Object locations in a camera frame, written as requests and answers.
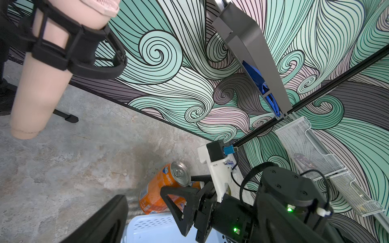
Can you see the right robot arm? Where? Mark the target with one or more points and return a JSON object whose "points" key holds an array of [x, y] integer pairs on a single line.
{"points": [[288, 208]]}

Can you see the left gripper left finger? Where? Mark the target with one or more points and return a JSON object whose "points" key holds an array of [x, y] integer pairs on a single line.
{"points": [[105, 226]]}

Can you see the beige microphone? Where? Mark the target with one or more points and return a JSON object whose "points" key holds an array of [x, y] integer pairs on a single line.
{"points": [[41, 86]]}

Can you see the orange Fanta can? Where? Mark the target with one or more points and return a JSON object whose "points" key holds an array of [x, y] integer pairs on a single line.
{"points": [[175, 174]]}

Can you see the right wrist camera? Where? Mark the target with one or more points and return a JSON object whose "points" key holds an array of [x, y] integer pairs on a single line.
{"points": [[216, 155]]}

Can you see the large clear wall bin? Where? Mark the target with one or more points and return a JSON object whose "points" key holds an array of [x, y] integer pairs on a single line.
{"points": [[307, 151]]}

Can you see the blue snack packet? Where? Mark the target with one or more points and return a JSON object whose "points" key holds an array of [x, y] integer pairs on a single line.
{"points": [[260, 83]]}

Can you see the light blue plastic basket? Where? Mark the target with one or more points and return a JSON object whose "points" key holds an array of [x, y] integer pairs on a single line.
{"points": [[156, 228]]}

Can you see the black wall shelf tray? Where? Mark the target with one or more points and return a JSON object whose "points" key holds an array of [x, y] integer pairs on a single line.
{"points": [[245, 40]]}

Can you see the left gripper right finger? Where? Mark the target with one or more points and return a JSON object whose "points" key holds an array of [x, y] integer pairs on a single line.
{"points": [[276, 225]]}

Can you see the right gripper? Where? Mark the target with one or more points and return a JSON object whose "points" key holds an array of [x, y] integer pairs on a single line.
{"points": [[230, 217]]}

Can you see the small clear wall bin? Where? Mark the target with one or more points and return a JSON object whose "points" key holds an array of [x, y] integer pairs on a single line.
{"points": [[353, 193]]}

